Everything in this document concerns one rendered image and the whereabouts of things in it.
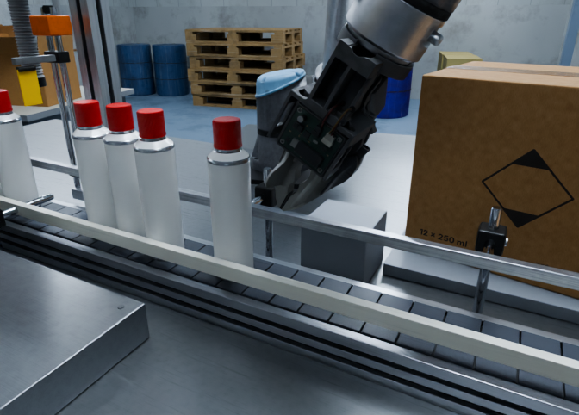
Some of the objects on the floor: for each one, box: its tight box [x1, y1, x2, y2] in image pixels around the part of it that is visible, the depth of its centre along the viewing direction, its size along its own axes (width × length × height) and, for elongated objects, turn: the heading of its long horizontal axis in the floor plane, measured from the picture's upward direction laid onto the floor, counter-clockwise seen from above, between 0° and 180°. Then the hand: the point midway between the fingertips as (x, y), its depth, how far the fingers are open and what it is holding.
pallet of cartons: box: [437, 52, 483, 71], centre depth 572 cm, size 91×122×72 cm
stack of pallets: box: [184, 28, 305, 109], centre depth 630 cm, size 141×101×100 cm
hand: (289, 198), depth 52 cm, fingers closed
